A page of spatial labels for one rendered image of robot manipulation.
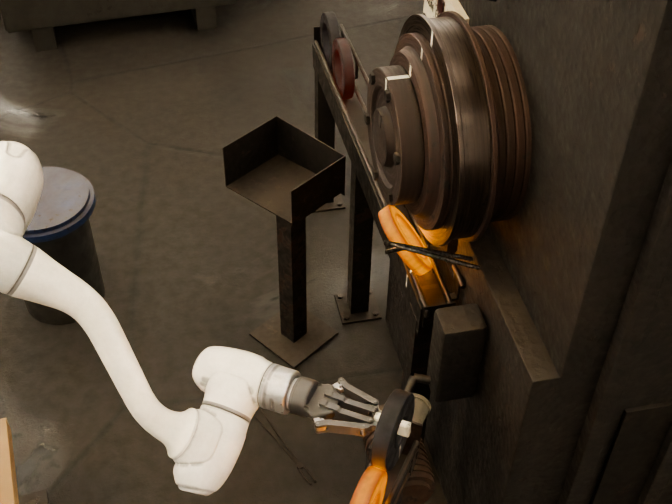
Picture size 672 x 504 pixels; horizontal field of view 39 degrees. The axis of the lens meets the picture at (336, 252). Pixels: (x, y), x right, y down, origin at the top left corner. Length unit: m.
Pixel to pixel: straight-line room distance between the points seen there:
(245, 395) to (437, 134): 0.62
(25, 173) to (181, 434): 0.56
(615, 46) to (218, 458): 1.01
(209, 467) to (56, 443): 1.09
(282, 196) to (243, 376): 0.84
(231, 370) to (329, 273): 1.39
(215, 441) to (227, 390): 0.10
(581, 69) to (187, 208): 2.14
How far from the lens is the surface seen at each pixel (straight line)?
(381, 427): 1.75
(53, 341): 3.11
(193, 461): 1.82
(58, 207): 2.90
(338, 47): 2.87
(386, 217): 2.18
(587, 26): 1.56
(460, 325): 1.99
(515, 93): 1.81
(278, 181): 2.63
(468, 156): 1.74
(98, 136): 3.88
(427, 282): 2.27
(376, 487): 1.75
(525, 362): 1.85
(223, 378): 1.85
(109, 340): 1.78
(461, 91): 1.75
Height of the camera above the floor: 2.27
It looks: 44 degrees down
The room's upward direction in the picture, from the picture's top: 1 degrees clockwise
